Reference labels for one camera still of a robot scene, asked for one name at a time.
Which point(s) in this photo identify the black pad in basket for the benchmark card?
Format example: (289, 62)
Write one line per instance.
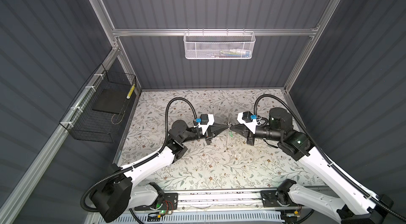
(110, 101)

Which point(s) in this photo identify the black wire basket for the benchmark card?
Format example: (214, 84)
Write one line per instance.
(82, 123)

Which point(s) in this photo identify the white slotted cable duct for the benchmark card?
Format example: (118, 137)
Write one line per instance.
(215, 217)

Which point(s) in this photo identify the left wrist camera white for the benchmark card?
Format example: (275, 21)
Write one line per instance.
(204, 122)

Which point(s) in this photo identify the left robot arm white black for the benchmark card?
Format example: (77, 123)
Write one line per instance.
(121, 190)

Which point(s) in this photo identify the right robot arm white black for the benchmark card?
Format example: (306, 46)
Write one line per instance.
(354, 204)

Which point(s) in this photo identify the yellow marker in basket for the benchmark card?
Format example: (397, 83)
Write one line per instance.
(130, 93)

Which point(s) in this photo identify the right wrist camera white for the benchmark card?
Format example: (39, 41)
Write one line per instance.
(249, 120)

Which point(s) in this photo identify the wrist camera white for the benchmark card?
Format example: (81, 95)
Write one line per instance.
(204, 122)
(249, 120)

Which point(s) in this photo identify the aluminium mounting rail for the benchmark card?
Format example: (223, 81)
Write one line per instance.
(219, 200)

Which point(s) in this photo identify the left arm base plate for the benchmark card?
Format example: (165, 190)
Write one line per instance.
(167, 201)

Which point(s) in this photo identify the white wire mesh basket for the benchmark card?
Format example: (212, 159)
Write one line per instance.
(221, 45)

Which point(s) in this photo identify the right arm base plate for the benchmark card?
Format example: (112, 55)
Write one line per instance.
(270, 199)

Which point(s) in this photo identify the floral table mat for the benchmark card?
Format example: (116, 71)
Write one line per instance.
(228, 162)

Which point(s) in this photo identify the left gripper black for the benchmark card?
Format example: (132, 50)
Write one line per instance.
(215, 129)

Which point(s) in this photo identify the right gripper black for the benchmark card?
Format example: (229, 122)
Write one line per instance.
(243, 131)

